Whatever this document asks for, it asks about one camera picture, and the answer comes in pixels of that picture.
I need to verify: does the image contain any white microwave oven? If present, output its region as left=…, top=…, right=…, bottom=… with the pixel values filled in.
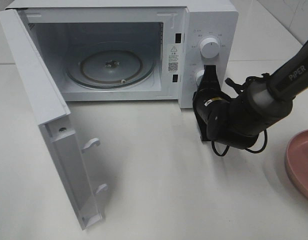
left=0, top=0, right=239, bottom=109

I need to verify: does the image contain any glass microwave turntable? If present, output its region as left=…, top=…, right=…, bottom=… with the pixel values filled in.
left=65, top=41, right=158, bottom=89

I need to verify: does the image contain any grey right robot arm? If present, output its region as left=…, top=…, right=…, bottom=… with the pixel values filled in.
left=192, top=40, right=308, bottom=157

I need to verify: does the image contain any pink round plate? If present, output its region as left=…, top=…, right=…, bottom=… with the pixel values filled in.
left=284, top=129, right=308, bottom=199

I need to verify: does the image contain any white microwave door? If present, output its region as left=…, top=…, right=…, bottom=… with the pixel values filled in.
left=0, top=9, right=103, bottom=230

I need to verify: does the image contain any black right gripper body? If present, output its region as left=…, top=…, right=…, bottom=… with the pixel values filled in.
left=192, top=87, right=231, bottom=142

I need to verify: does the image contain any upper white power knob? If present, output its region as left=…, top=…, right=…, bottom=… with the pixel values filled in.
left=199, top=35, right=221, bottom=59

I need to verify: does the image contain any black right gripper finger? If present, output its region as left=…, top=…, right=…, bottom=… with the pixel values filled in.
left=202, top=65, right=219, bottom=87

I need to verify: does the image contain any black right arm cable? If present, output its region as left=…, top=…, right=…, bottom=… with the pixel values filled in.
left=210, top=73, right=270, bottom=158

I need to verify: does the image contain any lower white timer knob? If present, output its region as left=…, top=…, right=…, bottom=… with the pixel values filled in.
left=194, top=69, right=205, bottom=87

